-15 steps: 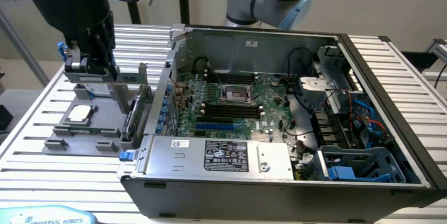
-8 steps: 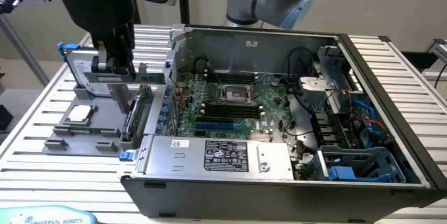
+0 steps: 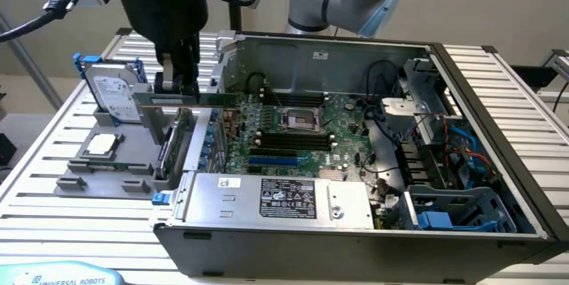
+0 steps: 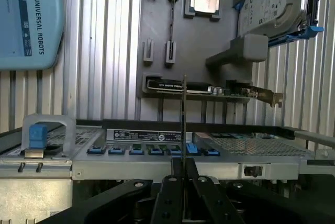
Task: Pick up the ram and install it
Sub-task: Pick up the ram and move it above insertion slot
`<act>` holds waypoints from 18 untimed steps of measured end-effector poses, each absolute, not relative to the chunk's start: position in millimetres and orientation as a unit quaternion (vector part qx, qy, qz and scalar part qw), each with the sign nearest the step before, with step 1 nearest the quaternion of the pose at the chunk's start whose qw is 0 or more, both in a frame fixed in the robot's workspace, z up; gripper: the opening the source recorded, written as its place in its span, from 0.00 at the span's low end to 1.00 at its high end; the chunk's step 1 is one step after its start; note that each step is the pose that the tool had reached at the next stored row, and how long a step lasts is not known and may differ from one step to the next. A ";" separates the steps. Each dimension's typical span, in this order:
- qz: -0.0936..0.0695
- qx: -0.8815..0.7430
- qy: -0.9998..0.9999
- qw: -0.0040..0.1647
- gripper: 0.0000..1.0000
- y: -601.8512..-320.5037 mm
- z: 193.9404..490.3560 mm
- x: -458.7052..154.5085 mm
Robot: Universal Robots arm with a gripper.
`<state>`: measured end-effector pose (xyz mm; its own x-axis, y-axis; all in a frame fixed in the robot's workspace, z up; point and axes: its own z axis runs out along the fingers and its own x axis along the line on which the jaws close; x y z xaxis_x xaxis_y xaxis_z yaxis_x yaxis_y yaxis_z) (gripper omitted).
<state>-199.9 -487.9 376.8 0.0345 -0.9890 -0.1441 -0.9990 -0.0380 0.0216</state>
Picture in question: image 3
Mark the blue wire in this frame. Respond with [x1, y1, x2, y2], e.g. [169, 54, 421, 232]
[446, 124, 487, 179]

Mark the CPU socket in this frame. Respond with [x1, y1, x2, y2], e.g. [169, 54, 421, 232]
[276, 106, 324, 133]

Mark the thick black cable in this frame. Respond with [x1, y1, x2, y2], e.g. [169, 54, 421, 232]
[0, 0, 84, 43]

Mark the black PC case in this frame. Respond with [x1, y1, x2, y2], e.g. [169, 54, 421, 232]
[149, 29, 562, 278]

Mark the graphics card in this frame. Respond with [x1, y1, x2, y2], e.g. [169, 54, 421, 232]
[155, 108, 196, 179]

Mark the red wire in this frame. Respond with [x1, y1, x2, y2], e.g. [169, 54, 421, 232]
[461, 143, 495, 174]

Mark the grey parts rack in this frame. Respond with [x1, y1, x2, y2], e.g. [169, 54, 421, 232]
[52, 82, 197, 200]

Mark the silver CPU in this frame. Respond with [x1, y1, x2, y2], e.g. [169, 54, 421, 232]
[85, 133, 124, 158]

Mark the green motherboard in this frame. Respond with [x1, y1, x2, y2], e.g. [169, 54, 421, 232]
[222, 91, 379, 186]

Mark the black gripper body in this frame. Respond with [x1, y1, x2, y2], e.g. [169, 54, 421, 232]
[113, 0, 211, 55]

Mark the blue disk caddy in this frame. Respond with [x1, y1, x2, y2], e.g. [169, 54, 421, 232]
[72, 53, 148, 115]

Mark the black stand pole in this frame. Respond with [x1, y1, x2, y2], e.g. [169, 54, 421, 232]
[227, 1, 244, 32]

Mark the blue Universal Robots pendant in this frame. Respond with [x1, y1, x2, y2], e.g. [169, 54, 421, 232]
[0, 260, 127, 285]

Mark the silver hard disk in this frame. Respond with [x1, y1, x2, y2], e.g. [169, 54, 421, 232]
[84, 63, 144, 123]

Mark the blue case latch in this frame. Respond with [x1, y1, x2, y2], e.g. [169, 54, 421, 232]
[151, 190, 173, 206]

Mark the black looped wire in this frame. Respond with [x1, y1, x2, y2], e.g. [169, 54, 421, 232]
[366, 59, 406, 103]

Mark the silver power supply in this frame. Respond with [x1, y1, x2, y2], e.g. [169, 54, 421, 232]
[181, 172, 375, 230]

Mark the green RAM stick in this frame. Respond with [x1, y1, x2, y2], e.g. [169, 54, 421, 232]
[132, 91, 238, 109]

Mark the black RAM slot bank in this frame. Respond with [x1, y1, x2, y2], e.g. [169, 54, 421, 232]
[254, 129, 334, 152]
[260, 91, 327, 109]

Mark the silver chipset heatsink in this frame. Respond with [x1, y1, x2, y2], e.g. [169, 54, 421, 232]
[316, 168, 348, 183]

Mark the blue expansion slot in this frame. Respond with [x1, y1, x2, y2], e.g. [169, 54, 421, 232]
[247, 155, 299, 166]

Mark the metal drive cage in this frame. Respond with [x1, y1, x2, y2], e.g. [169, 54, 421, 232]
[379, 57, 463, 146]

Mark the black expansion slot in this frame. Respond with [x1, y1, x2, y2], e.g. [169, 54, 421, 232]
[247, 147, 299, 158]

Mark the aluminium frame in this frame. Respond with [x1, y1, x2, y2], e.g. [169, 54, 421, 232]
[538, 48, 569, 83]

